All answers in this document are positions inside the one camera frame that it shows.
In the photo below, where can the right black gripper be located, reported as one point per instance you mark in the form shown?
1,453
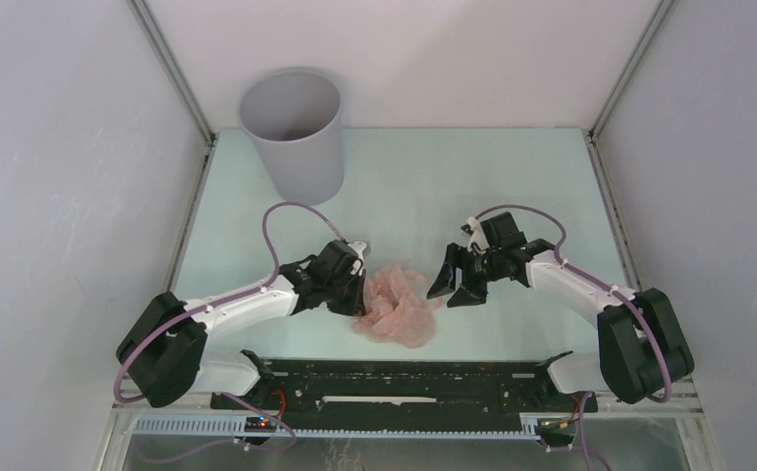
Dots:
441,284

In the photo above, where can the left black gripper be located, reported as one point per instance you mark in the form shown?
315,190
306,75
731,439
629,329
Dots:
355,305

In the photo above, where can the pink plastic trash bag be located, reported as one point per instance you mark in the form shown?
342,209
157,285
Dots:
395,309

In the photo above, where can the grey trash bin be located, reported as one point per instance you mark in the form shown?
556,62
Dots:
293,118

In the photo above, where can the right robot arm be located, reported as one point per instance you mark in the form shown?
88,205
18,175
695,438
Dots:
642,350

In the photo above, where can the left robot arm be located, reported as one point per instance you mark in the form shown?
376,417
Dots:
179,346

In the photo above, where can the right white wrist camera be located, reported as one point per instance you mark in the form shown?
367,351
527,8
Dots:
477,243

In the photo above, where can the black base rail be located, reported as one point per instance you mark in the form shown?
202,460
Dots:
414,395

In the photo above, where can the white cable duct strip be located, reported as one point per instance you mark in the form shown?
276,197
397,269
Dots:
254,426

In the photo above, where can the left aluminium frame post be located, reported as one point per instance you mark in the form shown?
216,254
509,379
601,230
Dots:
158,41

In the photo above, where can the aluminium frame post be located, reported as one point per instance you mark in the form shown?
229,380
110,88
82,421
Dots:
158,41
643,44

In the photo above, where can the right aluminium frame post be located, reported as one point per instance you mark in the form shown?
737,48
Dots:
643,44

